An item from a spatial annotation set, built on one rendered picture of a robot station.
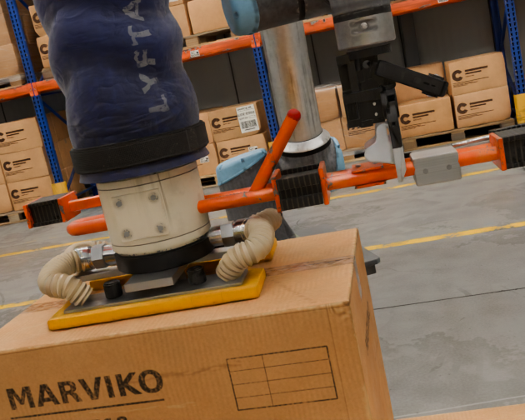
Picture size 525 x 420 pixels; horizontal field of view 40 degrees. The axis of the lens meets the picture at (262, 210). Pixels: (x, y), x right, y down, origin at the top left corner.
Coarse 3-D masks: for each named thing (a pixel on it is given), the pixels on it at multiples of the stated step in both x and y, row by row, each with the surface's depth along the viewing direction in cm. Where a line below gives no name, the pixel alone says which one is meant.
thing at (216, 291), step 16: (192, 272) 113; (256, 272) 115; (112, 288) 115; (160, 288) 116; (176, 288) 114; (192, 288) 112; (208, 288) 111; (224, 288) 110; (240, 288) 109; (256, 288) 109; (64, 304) 120; (96, 304) 115; (112, 304) 113; (128, 304) 113; (144, 304) 111; (160, 304) 111; (176, 304) 111; (192, 304) 110; (208, 304) 110; (48, 320) 114; (64, 320) 113; (80, 320) 113; (96, 320) 113; (112, 320) 112
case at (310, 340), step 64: (320, 256) 125; (128, 320) 112; (192, 320) 106; (256, 320) 103; (320, 320) 101; (0, 384) 112; (64, 384) 110; (128, 384) 109; (192, 384) 107; (256, 384) 105; (320, 384) 104; (384, 384) 137
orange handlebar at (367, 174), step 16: (480, 144) 116; (464, 160) 112; (480, 160) 112; (496, 160) 112; (336, 176) 116; (352, 176) 115; (368, 176) 114; (384, 176) 114; (224, 192) 122; (240, 192) 119; (256, 192) 117; (272, 192) 117; (80, 208) 151; (208, 208) 119; (224, 208) 119; (80, 224) 122; (96, 224) 121
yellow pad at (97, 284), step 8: (272, 248) 130; (272, 256) 128; (192, 264) 129; (200, 264) 129; (208, 264) 129; (216, 264) 128; (96, 280) 132; (104, 280) 132; (120, 280) 131; (96, 288) 132
